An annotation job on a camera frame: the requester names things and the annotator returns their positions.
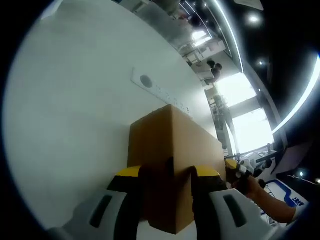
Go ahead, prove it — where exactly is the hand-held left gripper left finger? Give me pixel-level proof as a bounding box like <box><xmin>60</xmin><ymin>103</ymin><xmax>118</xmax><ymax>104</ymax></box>
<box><xmin>53</xmin><ymin>164</ymin><xmax>145</xmax><ymax>240</ymax></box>

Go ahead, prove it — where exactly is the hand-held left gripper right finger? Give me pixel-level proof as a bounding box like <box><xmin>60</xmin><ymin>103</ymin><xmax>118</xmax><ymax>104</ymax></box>
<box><xmin>191</xmin><ymin>164</ymin><xmax>276</xmax><ymax>240</ymax></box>

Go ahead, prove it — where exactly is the brown cardboard shoe box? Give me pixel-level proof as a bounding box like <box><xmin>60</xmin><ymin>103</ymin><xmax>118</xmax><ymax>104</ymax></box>
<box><xmin>126</xmin><ymin>104</ymin><xmax>227</xmax><ymax>235</ymax></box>

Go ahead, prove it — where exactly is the person's right hand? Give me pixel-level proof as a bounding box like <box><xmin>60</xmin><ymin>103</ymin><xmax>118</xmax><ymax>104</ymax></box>
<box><xmin>231</xmin><ymin>174</ymin><xmax>263</xmax><ymax>201</ymax></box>

